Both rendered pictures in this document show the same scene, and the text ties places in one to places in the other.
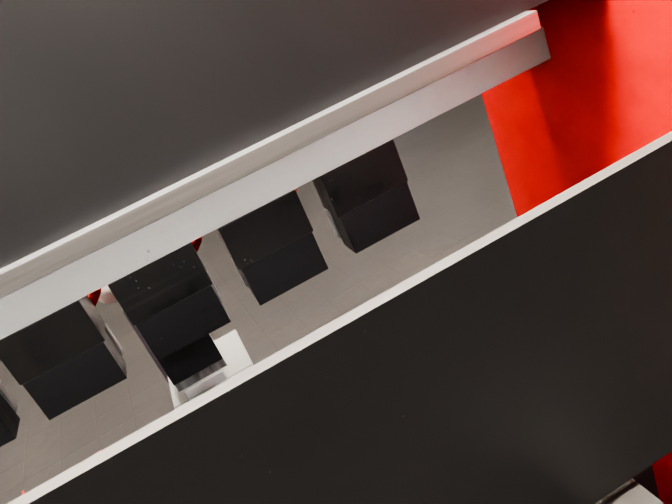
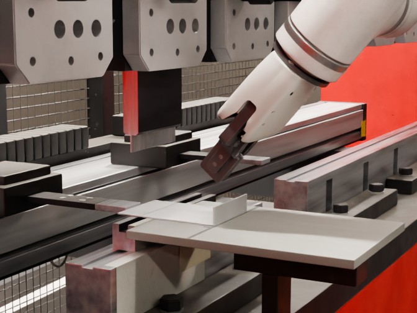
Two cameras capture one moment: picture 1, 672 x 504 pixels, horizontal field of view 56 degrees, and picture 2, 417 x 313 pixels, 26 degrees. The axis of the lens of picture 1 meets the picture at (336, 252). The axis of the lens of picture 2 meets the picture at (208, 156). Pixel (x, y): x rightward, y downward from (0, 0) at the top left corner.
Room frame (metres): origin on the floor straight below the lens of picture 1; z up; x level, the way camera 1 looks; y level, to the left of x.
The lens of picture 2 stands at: (1.74, -0.46, 1.24)
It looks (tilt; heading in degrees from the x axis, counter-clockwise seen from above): 9 degrees down; 129
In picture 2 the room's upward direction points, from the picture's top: straight up
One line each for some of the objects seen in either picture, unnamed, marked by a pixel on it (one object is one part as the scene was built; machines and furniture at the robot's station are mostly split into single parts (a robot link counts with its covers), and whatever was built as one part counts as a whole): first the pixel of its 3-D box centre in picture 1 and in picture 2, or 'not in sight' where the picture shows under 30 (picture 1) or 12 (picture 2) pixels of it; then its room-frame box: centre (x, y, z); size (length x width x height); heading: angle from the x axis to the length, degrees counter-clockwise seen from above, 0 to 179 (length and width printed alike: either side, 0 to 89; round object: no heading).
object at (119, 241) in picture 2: not in sight; (167, 219); (1.02, 0.35, 0.99); 0.20 x 0.03 x 0.03; 101
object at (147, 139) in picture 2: (191, 359); (153, 107); (1.03, 0.32, 1.13); 0.10 x 0.02 x 0.10; 101
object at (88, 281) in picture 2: not in sight; (177, 264); (1.02, 0.38, 0.92); 0.39 x 0.06 x 0.10; 101
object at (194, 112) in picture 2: not in sight; (179, 115); (0.48, 1.00, 1.02); 0.44 x 0.06 x 0.04; 101
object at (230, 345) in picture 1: (210, 375); (267, 230); (1.17, 0.35, 1.00); 0.26 x 0.18 x 0.01; 11
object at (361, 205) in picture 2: not in sight; (358, 210); (0.97, 0.93, 0.89); 0.30 x 0.05 x 0.03; 101
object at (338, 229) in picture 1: (364, 193); not in sight; (1.11, -0.09, 1.26); 0.15 x 0.09 x 0.17; 101
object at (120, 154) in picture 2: not in sight; (194, 149); (0.79, 0.69, 1.01); 0.26 x 0.12 x 0.05; 11
